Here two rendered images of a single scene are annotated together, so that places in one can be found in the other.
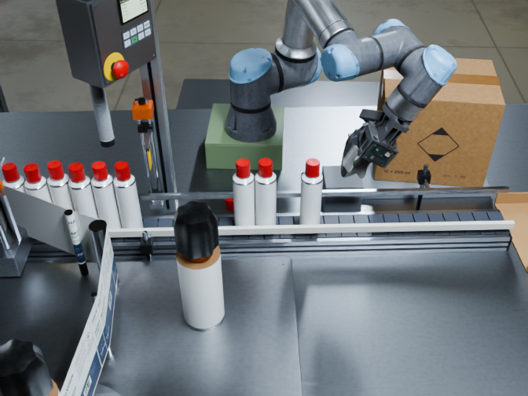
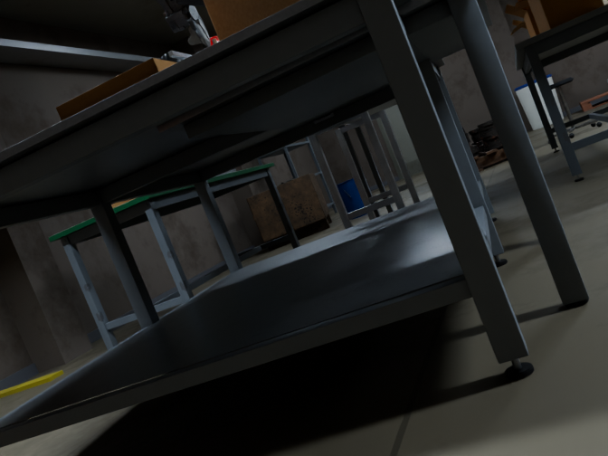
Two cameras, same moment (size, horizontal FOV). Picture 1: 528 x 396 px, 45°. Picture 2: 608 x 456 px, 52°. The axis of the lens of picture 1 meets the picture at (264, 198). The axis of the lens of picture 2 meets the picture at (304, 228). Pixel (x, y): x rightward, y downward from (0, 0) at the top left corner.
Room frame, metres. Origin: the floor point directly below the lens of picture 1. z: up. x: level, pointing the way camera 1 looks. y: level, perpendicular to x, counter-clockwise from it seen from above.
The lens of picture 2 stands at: (1.90, -2.14, 0.50)
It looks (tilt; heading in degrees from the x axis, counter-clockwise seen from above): 3 degrees down; 108
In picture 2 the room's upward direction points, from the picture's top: 22 degrees counter-clockwise
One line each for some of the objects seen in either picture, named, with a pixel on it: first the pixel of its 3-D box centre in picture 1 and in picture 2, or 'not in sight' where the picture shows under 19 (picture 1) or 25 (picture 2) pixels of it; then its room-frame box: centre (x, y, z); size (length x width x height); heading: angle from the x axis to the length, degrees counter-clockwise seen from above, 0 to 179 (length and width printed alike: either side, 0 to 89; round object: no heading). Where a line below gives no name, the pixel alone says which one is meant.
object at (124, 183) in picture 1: (127, 199); not in sight; (1.18, 0.33, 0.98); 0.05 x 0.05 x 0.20
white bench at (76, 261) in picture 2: not in sight; (201, 245); (-0.20, 1.87, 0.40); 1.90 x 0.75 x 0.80; 87
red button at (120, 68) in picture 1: (119, 68); not in sight; (1.19, 0.30, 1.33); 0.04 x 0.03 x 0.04; 146
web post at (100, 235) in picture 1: (104, 257); not in sight; (0.99, 0.35, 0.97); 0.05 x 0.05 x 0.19
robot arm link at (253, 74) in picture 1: (252, 77); not in sight; (1.58, 0.03, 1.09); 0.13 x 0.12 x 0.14; 119
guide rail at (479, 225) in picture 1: (295, 229); not in sight; (1.15, -0.08, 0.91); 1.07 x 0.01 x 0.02; 91
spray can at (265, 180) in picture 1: (265, 196); not in sight; (1.18, 0.00, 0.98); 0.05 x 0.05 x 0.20
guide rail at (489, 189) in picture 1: (294, 194); (242, 70); (1.22, -0.07, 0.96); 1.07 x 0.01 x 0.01; 91
